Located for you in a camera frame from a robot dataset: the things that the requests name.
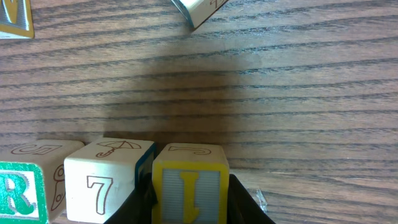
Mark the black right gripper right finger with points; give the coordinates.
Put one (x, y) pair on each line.
(242, 208)

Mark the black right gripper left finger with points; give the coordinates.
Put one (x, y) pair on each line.
(137, 208)

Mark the white 7 wooden block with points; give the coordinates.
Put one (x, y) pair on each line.
(101, 175)

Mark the yellow I wooden block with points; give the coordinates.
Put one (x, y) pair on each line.
(191, 184)

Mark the green R wooden block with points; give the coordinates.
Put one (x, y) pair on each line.
(33, 181)

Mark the white block blue side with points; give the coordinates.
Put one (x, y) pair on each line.
(197, 12)

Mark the green 7 wooden block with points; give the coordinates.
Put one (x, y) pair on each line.
(16, 19)

